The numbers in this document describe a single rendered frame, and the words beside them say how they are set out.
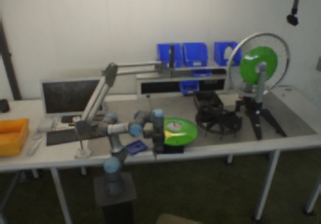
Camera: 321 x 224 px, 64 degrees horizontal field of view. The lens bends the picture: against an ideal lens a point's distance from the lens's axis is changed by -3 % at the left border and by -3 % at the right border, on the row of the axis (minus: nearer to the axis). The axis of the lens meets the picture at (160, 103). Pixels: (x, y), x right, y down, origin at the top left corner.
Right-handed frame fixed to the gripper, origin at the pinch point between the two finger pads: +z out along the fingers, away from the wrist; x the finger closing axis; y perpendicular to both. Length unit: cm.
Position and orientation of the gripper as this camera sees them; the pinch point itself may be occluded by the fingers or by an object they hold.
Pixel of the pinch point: (154, 159)
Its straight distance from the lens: 162.2
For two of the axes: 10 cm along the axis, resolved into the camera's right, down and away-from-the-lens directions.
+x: -2.7, -4.7, 8.4
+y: 9.6, -1.3, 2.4
